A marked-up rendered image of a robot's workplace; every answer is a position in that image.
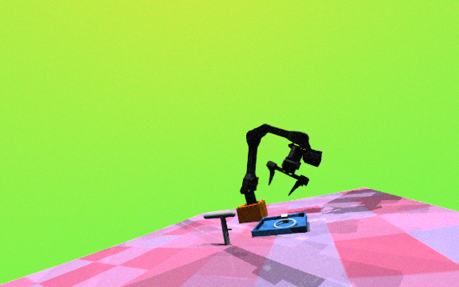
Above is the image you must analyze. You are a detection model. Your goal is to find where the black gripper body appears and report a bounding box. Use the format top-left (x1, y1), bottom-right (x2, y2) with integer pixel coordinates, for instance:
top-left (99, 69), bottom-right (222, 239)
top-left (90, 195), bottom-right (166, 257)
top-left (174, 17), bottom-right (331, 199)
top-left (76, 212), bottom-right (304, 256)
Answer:
top-left (266, 156), bottom-right (309, 186)

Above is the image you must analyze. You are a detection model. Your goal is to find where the grey steel t-shaped stake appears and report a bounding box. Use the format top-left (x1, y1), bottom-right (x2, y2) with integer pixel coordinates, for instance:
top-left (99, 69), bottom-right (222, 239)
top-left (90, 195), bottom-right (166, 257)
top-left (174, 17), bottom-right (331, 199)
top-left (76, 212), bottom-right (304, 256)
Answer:
top-left (203, 210), bottom-right (236, 246)

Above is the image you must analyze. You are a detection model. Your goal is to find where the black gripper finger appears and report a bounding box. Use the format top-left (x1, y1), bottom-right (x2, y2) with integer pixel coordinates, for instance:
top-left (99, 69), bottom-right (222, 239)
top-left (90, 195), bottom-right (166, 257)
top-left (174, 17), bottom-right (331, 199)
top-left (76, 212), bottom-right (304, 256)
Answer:
top-left (288, 181), bottom-right (303, 196)
top-left (268, 167), bottom-right (275, 185)

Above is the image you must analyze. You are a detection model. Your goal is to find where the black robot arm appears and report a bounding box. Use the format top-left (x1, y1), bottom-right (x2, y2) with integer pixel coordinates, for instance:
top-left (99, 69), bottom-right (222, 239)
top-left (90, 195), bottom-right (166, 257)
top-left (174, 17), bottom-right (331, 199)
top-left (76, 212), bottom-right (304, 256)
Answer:
top-left (240, 124), bottom-right (323, 206)

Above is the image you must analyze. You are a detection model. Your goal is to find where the blue tray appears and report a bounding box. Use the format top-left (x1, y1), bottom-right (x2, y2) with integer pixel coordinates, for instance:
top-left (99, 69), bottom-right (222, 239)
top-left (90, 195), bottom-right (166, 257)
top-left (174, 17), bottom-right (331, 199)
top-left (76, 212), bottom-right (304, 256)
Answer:
top-left (251, 212), bottom-right (308, 237)

